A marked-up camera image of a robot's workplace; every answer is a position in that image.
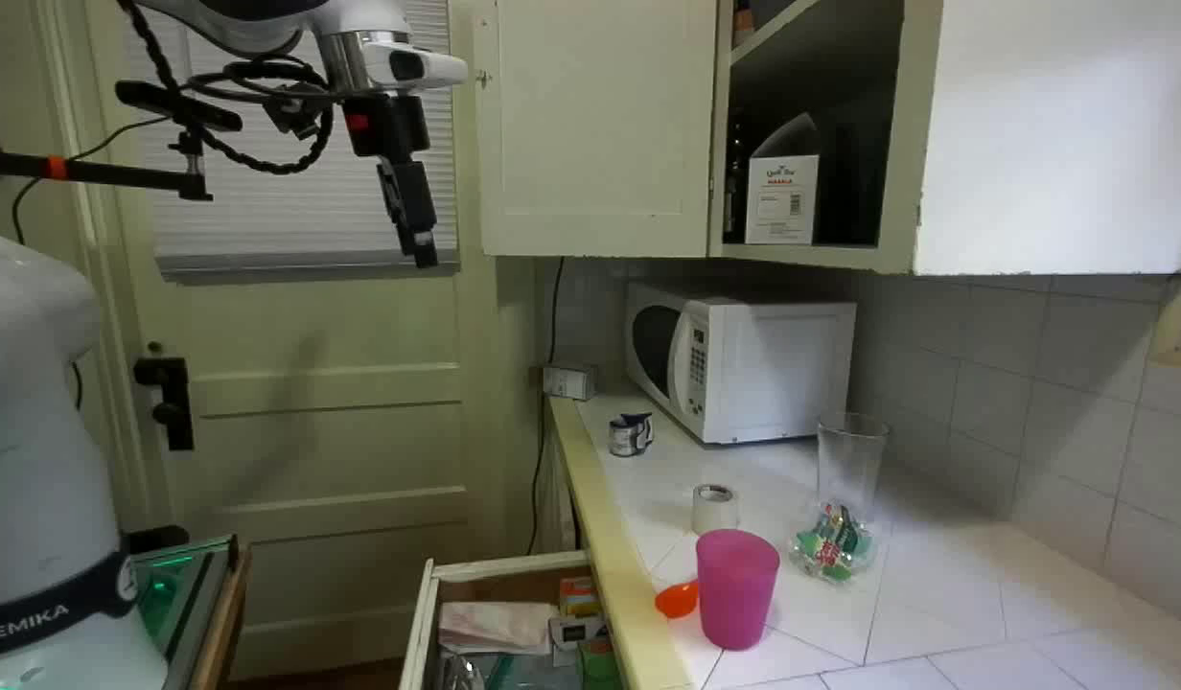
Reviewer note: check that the black door lock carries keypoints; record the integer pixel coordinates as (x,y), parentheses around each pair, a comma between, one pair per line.
(170,389)

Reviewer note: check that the white door window blind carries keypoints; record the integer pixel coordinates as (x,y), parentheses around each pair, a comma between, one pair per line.
(258,217)

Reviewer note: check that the metal cart with green light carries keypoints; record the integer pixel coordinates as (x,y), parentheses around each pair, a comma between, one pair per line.
(181,598)

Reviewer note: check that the white microwave oven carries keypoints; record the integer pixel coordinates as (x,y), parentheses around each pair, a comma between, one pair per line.
(768,370)

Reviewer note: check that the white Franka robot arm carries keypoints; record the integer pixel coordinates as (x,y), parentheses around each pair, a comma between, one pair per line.
(28,447)

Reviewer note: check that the small white packet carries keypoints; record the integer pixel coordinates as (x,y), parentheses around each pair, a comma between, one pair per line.
(576,617)

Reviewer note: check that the brown jar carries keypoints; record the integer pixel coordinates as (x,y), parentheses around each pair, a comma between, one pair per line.
(745,20)

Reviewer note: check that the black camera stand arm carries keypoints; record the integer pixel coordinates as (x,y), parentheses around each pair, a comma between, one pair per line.
(104,169)

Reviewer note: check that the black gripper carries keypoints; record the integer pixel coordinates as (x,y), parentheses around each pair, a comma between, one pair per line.
(386,126)

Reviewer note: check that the white printed box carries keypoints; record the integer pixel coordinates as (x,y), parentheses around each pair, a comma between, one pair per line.
(782,196)

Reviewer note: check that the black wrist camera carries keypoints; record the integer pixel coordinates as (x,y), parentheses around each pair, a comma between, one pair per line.
(295,111)

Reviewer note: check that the small white wall box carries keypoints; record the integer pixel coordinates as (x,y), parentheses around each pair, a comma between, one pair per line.
(570,385)

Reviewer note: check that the white folded cloth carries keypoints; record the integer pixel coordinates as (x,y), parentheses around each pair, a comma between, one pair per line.
(497,626)

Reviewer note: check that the small clear jar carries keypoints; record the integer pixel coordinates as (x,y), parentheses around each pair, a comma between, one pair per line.
(713,507)

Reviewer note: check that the pink plastic cup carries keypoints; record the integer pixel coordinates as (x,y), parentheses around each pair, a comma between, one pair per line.
(736,594)

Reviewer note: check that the orange plastic spoon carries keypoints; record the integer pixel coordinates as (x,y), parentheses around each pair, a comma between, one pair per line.
(677,598)

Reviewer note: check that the black stereo camera bar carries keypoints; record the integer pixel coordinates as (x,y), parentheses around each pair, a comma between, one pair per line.
(175,104)

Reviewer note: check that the cream panel door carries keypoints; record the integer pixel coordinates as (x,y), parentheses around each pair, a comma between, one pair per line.
(333,422)

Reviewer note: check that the cream wall cabinet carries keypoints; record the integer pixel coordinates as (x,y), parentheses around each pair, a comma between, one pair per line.
(1064,126)

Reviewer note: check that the cream cabinet door with knob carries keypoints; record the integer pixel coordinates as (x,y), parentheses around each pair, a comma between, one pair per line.
(591,126)

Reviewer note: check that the green packet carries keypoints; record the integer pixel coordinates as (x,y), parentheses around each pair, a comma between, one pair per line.
(599,665)

